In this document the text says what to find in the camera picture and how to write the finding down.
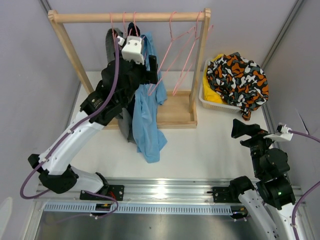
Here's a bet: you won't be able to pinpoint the pink hanger of yellow shorts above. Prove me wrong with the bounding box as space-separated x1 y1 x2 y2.
172 11 202 96

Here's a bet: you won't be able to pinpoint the grey shorts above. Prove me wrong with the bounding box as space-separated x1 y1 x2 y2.
105 28 136 144

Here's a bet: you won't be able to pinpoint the white plastic basket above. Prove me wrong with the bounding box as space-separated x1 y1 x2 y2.
198 54 241 113

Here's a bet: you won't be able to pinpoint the pink hanger of grey shorts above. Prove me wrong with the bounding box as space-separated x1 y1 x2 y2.
109 12 118 42

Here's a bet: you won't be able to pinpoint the pink hanger of blue shorts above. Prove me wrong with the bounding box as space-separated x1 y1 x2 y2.
132 11 141 37

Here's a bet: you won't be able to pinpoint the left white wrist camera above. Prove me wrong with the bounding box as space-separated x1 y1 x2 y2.
117 35 145 65

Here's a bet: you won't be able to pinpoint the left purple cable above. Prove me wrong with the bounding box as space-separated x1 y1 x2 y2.
19 37 121 218

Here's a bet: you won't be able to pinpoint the wooden clothes rack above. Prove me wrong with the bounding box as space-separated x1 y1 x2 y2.
48 8 211 129

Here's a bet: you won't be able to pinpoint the camouflage patterned shorts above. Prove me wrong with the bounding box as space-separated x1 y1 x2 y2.
206 52 269 121

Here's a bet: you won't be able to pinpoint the slotted cable duct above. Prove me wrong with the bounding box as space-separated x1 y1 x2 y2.
44 202 233 216

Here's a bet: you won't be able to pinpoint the yellow shorts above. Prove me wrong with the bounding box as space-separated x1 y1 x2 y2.
202 63 224 104

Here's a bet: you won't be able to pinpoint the pink hanger of navy shorts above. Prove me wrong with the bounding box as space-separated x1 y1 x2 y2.
122 11 128 37

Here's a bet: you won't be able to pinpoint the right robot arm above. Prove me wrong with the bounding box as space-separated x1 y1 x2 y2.
209 119 307 240

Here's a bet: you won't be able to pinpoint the navy blue shorts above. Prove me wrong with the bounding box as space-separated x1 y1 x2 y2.
127 22 141 37

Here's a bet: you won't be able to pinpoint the aluminium mounting rail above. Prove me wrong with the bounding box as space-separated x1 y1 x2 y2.
34 177 232 205

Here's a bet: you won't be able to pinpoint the light blue shorts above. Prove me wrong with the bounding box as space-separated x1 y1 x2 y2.
131 31 168 164

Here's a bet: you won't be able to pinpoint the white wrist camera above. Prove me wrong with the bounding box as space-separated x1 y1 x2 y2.
263 123 293 142
117 35 145 65

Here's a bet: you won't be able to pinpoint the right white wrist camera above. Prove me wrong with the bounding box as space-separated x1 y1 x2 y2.
263 123 293 142

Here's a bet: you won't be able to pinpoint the pink hanger of camouflage shorts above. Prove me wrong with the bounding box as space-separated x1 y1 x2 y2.
147 10 197 97

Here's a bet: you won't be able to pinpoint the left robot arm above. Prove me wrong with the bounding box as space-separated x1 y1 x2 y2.
28 55 158 195

